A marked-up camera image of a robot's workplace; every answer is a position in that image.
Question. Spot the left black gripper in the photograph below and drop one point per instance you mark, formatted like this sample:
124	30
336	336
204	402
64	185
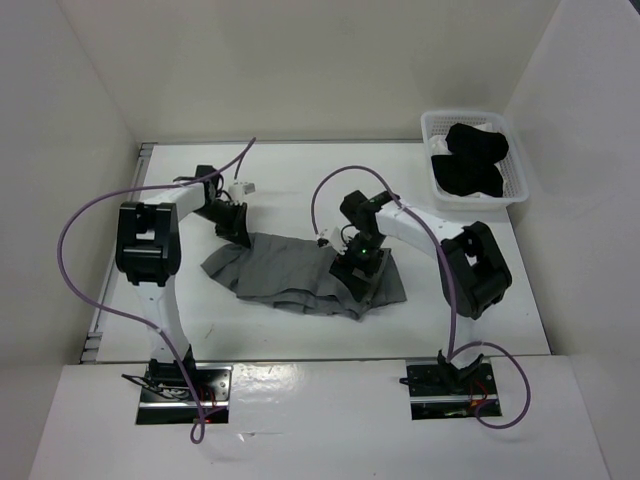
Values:
236	229

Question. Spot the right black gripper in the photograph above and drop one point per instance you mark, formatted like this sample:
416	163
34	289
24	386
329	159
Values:
341	268

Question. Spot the grey pleated skirt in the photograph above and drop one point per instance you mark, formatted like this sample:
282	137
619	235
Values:
293	274

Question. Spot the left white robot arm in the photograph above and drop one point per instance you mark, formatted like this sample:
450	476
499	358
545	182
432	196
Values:
149	254

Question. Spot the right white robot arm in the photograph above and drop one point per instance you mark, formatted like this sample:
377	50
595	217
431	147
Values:
473	272

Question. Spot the white garment in basket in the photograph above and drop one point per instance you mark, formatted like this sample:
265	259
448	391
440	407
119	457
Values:
440	147

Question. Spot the black skirt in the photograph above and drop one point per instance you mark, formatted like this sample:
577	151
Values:
470	165

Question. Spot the white plastic basket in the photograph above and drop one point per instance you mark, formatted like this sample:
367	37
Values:
436	123

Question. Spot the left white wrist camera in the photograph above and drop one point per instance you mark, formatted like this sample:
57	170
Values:
238	191

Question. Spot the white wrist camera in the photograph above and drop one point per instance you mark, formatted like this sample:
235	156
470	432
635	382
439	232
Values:
238	191
333	239

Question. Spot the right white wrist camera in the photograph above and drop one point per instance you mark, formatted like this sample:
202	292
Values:
333	239

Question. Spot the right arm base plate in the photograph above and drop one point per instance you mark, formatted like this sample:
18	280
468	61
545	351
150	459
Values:
435	392

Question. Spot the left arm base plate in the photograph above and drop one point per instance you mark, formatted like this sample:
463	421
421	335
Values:
173	404

